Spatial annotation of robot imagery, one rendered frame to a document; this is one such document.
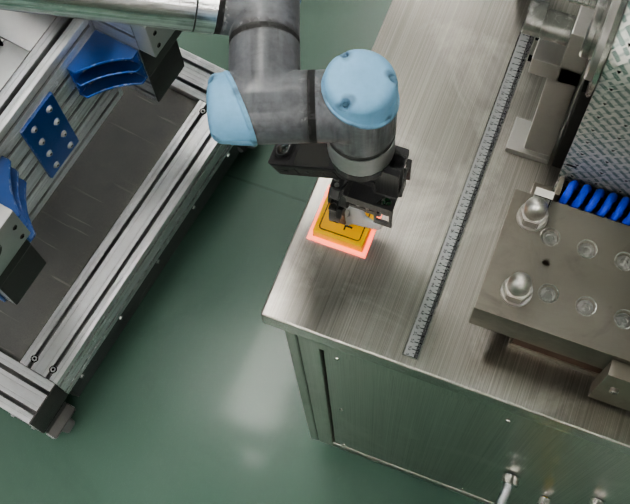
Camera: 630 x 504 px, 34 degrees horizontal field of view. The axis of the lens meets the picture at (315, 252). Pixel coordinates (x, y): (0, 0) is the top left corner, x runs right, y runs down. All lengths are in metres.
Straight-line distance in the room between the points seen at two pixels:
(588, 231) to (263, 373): 1.14
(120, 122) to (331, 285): 1.04
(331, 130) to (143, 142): 1.23
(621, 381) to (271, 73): 0.52
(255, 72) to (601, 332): 0.49
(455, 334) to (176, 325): 1.08
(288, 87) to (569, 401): 0.54
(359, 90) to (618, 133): 0.31
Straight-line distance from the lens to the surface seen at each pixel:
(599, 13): 1.08
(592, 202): 1.25
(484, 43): 1.50
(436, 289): 1.33
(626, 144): 1.17
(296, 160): 1.21
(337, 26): 2.58
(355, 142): 1.05
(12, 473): 2.30
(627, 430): 1.32
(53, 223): 2.20
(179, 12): 1.09
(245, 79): 1.04
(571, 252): 1.23
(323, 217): 1.34
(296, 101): 1.03
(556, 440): 1.41
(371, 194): 1.19
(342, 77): 1.01
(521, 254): 1.22
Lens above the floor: 2.16
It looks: 69 degrees down
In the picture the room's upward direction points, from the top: 7 degrees counter-clockwise
